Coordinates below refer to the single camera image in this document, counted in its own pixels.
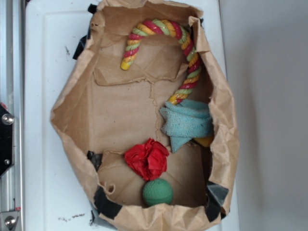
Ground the red paper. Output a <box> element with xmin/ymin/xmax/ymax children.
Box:
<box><xmin>124</xmin><ymin>138</ymin><xmax>169</xmax><ymax>181</ymax></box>

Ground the brown paper bag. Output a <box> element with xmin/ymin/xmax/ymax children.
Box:
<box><xmin>51</xmin><ymin>0</ymin><xmax>239</xmax><ymax>231</ymax></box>

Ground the light blue towel cloth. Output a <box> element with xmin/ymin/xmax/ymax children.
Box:
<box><xmin>160</xmin><ymin>99</ymin><xmax>214</xmax><ymax>153</ymax></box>

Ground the yellow object under cloth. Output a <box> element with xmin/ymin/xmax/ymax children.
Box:
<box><xmin>194</xmin><ymin>135</ymin><xmax>214</xmax><ymax>147</ymax></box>

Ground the green dimpled rubber ball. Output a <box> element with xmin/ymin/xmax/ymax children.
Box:
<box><xmin>142</xmin><ymin>179</ymin><xmax>174</xmax><ymax>206</ymax></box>

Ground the white tray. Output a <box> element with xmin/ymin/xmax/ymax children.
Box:
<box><xmin>24</xmin><ymin>0</ymin><xmax>241</xmax><ymax>231</ymax></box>

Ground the multicolour twisted rope toy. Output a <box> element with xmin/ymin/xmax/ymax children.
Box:
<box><xmin>120</xmin><ymin>19</ymin><xmax>202</xmax><ymax>105</ymax></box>

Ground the black bracket with bolts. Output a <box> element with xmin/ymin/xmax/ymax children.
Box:
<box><xmin>0</xmin><ymin>102</ymin><xmax>14</xmax><ymax>177</ymax></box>

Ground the aluminium frame rail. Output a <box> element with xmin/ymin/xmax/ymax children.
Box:
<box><xmin>0</xmin><ymin>0</ymin><xmax>25</xmax><ymax>231</ymax></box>

